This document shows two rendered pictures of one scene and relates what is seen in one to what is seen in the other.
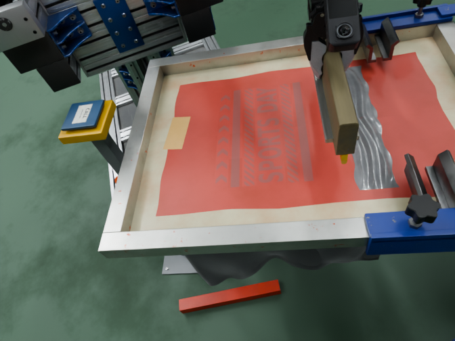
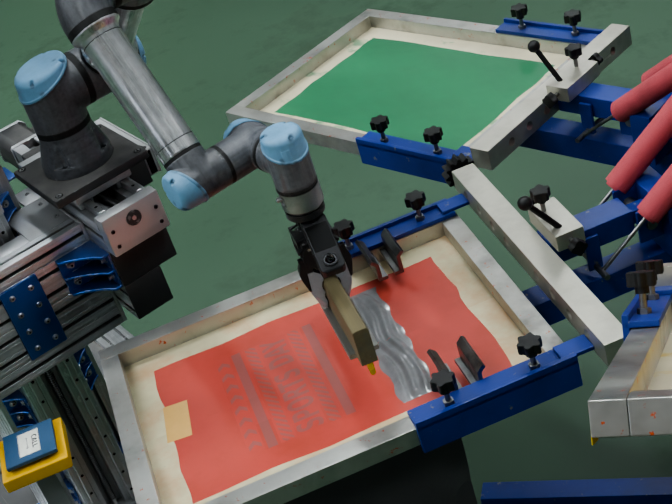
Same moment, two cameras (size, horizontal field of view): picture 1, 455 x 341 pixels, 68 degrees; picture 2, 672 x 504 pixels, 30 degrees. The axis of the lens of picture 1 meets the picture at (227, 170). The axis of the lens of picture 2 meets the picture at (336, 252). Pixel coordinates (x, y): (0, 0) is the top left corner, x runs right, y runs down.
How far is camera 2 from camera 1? 1.60 m
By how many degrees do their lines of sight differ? 26
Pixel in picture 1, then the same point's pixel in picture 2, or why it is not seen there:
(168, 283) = not seen: outside the picture
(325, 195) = (371, 419)
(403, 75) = (423, 284)
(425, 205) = (442, 376)
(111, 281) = not seen: outside the picture
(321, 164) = (360, 394)
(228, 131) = (243, 399)
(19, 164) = not seen: outside the picture
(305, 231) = (358, 445)
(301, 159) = (337, 397)
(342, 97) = (348, 312)
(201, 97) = (190, 375)
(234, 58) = (217, 319)
